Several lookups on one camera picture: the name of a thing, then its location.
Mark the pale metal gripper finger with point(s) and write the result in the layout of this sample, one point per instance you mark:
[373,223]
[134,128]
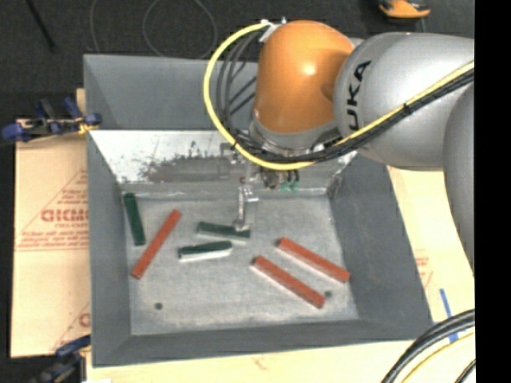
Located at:
[252,212]
[240,210]

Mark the brown cardboard board, red print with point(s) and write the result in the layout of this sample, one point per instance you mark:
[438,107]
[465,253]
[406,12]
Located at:
[48,285]

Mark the red-brown flat block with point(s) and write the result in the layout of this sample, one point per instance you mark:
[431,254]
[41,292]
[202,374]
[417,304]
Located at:
[313,259]
[156,244]
[288,281]

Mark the grey metal bin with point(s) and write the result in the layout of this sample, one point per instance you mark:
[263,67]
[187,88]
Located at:
[223,293]

